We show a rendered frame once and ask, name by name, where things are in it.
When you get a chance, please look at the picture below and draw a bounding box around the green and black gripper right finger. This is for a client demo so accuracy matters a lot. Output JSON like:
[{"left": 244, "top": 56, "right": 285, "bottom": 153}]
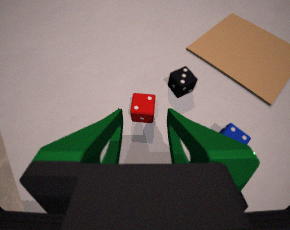
[{"left": 167, "top": 108, "right": 260, "bottom": 191}]

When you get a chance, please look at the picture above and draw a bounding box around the black die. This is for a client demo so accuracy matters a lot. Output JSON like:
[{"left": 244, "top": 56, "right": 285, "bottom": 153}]
[{"left": 168, "top": 66, "right": 198, "bottom": 98}]

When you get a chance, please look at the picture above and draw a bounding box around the tan flat mat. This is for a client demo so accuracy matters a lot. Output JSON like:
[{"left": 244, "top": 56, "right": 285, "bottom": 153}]
[{"left": 186, "top": 13, "right": 290, "bottom": 106}]

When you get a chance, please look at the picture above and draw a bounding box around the red die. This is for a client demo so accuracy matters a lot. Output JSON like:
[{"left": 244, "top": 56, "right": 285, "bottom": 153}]
[{"left": 130, "top": 93, "right": 156, "bottom": 123}]

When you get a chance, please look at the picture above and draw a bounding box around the blue die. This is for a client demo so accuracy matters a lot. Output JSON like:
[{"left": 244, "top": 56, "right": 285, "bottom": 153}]
[{"left": 219, "top": 123, "right": 251, "bottom": 145}]

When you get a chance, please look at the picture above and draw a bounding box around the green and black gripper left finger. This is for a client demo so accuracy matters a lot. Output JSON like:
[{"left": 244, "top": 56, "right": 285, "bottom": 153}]
[{"left": 31, "top": 109, "right": 123, "bottom": 164}]

